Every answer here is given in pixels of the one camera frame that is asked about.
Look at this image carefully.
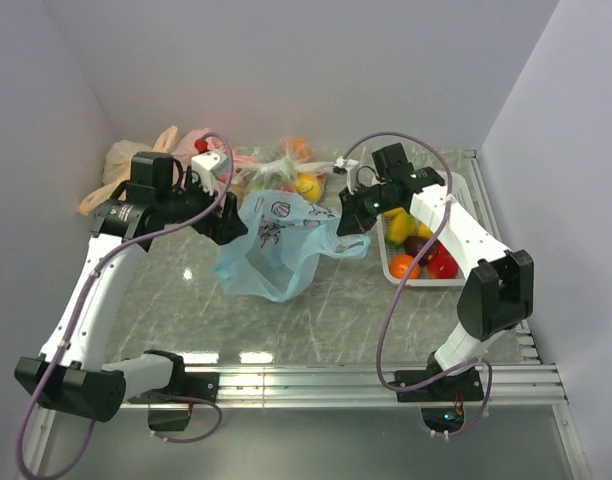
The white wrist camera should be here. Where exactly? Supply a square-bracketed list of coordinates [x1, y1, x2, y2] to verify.
[191, 150, 230, 195]
[333, 156, 359, 175]

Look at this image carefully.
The beige plastic bag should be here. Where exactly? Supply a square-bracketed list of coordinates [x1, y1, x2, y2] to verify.
[78, 125, 178, 216]

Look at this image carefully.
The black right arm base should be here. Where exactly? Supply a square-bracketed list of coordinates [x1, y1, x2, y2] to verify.
[390, 367, 492, 439]

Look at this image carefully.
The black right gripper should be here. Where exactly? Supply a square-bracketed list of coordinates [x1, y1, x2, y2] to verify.
[337, 182, 400, 237]

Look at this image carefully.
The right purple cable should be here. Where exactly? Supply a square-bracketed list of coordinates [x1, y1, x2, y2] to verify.
[343, 131, 493, 439]

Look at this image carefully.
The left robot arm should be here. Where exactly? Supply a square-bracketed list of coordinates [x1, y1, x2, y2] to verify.
[14, 150, 248, 422]

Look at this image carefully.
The clear plastic bag with fruits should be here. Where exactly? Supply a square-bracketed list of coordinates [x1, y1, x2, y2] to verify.
[232, 136, 336, 203]

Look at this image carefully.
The red fake pomegranate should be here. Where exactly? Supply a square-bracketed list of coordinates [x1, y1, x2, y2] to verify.
[426, 253, 459, 280]

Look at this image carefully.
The yellow fake lemon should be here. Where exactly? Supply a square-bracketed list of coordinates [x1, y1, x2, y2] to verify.
[416, 222, 434, 239]

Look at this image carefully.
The dark red fake apple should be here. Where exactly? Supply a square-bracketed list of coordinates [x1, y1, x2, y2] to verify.
[403, 235, 439, 267]

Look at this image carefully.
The yellow smiley fruit in bag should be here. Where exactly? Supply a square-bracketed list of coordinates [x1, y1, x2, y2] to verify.
[294, 173, 324, 203]

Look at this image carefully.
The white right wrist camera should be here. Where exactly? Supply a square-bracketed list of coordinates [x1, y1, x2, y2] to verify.
[333, 156, 359, 175]

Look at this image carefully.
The white plastic basket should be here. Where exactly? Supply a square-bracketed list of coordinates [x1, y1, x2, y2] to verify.
[376, 167, 475, 289]

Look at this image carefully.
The light blue plastic bag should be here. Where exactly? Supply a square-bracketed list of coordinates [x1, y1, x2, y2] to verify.
[214, 190, 371, 303]

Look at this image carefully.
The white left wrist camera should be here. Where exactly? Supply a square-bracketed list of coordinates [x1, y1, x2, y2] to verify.
[191, 150, 230, 195]

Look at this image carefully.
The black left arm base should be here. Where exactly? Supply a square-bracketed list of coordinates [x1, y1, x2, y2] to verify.
[127, 372, 223, 444]

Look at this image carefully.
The yellow green fake mango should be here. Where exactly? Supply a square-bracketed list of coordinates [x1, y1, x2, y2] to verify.
[385, 212, 417, 248]

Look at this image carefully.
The aluminium mounting rail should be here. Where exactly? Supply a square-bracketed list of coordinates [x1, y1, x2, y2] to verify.
[120, 363, 570, 410]

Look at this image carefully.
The orange fake orange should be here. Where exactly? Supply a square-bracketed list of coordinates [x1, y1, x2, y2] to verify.
[389, 254, 422, 280]

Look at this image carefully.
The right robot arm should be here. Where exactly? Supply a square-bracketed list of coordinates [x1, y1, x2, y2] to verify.
[333, 144, 534, 400]

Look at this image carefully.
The pink plastic bag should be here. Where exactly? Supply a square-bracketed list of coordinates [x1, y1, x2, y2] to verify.
[172, 129, 258, 167]

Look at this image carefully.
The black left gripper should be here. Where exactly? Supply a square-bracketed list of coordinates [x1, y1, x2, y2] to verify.
[159, 165, 248, 243]

